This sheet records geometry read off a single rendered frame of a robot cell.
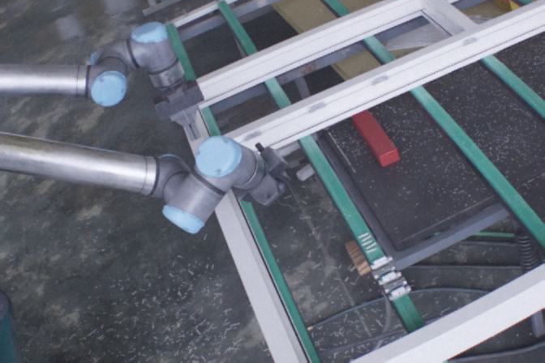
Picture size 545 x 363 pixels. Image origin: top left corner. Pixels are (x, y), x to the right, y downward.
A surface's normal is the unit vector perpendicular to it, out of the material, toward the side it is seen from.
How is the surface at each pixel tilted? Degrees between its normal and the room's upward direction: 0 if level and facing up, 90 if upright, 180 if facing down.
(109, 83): 91
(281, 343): 0
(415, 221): 0
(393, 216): 0
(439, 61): 90
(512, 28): 90
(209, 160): 39
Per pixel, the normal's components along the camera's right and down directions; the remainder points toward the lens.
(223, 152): -0.33, -0.26
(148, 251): -0.34, -0.79
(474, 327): 0.23, 0.44
